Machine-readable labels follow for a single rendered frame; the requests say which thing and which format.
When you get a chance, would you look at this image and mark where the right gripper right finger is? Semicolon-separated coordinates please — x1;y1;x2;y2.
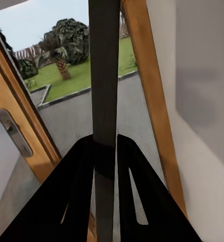
117;134;202;242

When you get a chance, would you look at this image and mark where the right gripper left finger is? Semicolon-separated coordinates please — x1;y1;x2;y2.
0;134;95;242

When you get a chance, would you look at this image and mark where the poster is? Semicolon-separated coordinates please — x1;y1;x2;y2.
88;0;121;242

